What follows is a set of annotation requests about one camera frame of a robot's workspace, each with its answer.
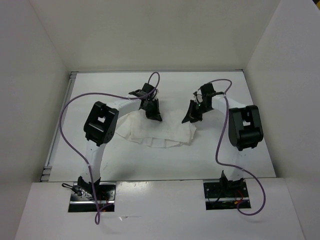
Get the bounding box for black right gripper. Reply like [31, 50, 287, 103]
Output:
[182, 99, 212, 124]

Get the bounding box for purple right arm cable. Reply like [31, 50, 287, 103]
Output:
[197, 78, 265, 215]

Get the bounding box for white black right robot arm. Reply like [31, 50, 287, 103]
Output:
[182, 80, 264, 180]

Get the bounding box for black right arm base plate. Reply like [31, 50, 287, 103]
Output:
[203, 182, 251, 211]

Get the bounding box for white fabric skirt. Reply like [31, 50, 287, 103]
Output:
[115, 109, 197, 148]

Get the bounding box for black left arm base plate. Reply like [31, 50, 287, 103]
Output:
[63, 182, 116, 213]

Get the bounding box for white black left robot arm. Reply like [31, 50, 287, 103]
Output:
[77, 83, 162, 200]

